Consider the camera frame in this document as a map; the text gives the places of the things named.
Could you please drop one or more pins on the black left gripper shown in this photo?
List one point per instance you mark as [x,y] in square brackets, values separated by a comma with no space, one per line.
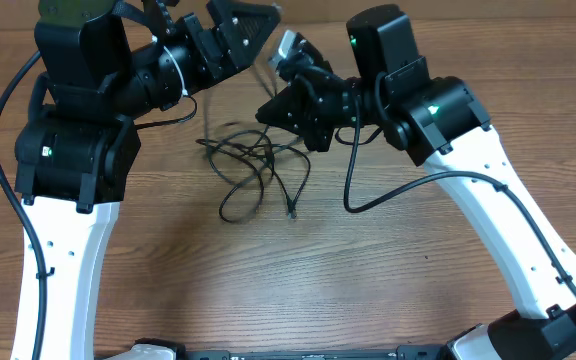
[211,68]

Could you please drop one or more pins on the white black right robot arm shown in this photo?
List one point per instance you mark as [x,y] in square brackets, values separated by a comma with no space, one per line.
[445,129]

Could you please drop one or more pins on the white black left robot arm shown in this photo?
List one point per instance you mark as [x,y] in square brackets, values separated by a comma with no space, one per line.
[107,63]

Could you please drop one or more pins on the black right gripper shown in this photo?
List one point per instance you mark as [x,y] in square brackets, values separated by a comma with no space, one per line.
[294,112]

